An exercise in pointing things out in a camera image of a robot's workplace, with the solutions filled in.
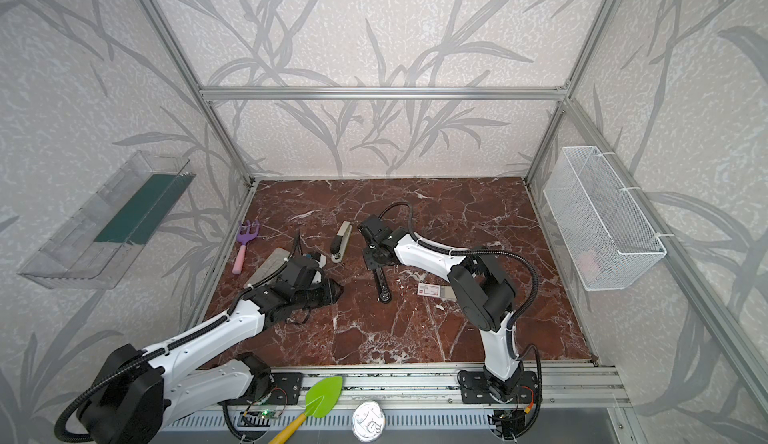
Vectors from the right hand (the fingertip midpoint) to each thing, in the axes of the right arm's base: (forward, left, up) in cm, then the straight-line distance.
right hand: (374, 248), depth 93 cm
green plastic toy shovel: (-40, +11, -5) cm, 42 cm away
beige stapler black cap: (+3, +12, -2) cm, 12 cm away
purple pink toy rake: (+9, +48, -7) cm, 49 cm away
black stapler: (-12, -4, -4) cm, 14 cm away
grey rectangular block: (-2, +31, -3) cm, 31 cm away
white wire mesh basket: (-14, -52, +28) cm, 61 cm away
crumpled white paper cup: (-44, -2, 0) cm, 44 cm away
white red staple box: (-11, -19, -7) cm, 23 cm away
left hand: (-12, +7, +2) cm, 14 cm away
